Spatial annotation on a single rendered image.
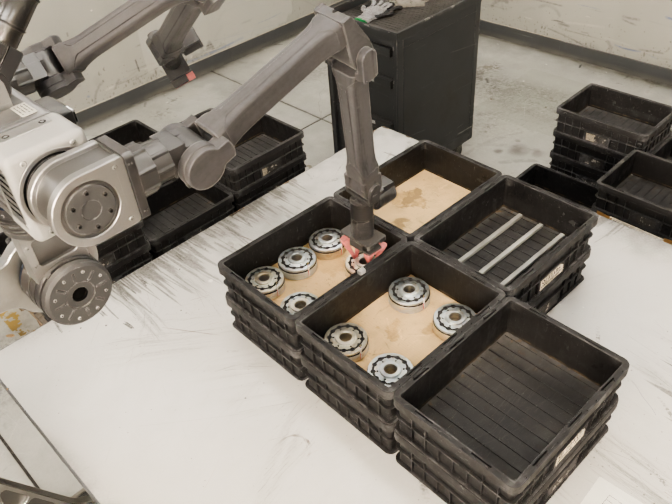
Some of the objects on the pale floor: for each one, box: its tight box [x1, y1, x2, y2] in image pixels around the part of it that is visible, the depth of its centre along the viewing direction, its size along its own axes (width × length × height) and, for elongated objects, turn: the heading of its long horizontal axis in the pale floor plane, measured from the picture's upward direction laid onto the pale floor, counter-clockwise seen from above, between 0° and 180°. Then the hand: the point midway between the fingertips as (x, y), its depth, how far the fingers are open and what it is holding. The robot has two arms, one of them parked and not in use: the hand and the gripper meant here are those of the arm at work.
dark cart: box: [327, 0, 481, 154], centre depth 338 cm, size 60×45×90 cm
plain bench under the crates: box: [0, 126, 672, 504], centre depth 198 cm, size 160×160×70 cm
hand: (364, 260), depth 175 cm, fingers open, 6 cm apart
